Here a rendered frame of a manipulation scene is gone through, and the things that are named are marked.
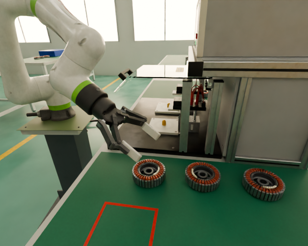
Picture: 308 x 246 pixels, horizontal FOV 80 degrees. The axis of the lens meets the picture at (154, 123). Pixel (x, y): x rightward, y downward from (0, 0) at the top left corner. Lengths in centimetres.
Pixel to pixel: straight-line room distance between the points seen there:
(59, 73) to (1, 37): 41
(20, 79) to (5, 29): 22
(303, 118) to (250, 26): 34
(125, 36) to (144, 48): 63
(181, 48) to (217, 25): 485
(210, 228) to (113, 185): 32
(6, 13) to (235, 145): 99
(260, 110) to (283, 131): 11
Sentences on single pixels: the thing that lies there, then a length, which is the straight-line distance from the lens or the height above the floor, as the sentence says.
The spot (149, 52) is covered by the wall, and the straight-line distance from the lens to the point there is 566.
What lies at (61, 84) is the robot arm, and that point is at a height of 106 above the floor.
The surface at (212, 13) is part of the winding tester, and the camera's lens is 71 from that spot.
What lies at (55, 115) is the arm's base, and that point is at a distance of 119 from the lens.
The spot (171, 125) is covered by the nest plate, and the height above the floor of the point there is 78.
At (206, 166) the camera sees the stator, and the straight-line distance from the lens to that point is 67.
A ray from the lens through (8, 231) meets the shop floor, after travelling 176.
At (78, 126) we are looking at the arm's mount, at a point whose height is 75.
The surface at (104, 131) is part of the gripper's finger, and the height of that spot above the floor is 95.
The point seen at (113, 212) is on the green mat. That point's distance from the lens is 58.
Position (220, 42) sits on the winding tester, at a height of 116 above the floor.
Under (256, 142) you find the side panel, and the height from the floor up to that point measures 84.
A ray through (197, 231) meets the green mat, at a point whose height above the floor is 75.
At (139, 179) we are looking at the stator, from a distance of 61.
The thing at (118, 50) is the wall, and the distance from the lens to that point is 591.
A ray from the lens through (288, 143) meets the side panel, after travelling 79.
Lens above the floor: 120
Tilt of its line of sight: 26 degrees down
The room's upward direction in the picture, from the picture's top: 1 degrees counter-clockwise
